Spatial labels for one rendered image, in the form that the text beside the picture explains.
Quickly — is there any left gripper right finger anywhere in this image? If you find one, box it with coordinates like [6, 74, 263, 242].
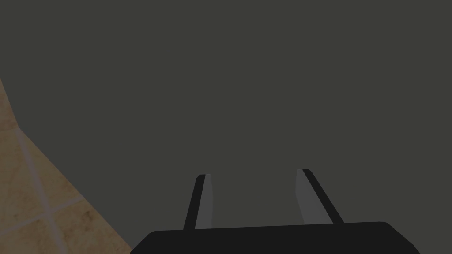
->
[295, 169, 345, 225]

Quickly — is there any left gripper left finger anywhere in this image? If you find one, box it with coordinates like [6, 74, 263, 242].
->
[183, 173, 214, 231]

